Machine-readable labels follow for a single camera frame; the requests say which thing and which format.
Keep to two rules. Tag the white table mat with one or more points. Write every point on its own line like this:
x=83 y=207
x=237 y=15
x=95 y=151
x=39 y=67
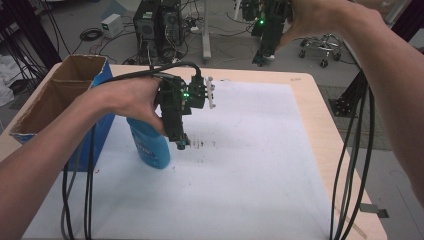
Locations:
x=233 y=166

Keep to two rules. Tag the white stand pole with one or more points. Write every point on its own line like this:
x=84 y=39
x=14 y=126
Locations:
x=206 y=33

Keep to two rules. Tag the grey tape strip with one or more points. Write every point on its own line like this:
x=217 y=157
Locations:
x=374 y=210

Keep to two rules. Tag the black computer tower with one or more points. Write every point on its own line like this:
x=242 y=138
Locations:
x=145 y=30
x=171 y=23

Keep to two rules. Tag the person's left hand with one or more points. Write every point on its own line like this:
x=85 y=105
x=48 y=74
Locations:
x=130 y=98

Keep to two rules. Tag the small white device box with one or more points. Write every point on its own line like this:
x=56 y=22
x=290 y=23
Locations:
x=112 y=25

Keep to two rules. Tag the chrome wheeled chair base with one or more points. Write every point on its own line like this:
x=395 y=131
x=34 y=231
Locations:
x=321 y=46

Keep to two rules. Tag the blue plastic bottle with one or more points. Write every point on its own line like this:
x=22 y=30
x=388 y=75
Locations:
x=150 y=143

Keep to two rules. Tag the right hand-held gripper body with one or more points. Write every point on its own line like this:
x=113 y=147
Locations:
x=266 y=10

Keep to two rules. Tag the black metal stand base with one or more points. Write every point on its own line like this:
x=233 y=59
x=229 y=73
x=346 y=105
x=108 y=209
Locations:
x=345 y=100

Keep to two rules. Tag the person's right hand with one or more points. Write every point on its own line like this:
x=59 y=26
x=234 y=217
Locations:
x=320 y=16

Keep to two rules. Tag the black metal frame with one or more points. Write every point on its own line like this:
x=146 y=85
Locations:
x=33 y=33

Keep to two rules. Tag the blue cardboard box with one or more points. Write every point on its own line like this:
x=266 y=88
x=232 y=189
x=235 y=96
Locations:
x=63 y=90

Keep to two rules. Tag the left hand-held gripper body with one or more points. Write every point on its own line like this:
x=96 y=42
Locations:
x=173 y=100

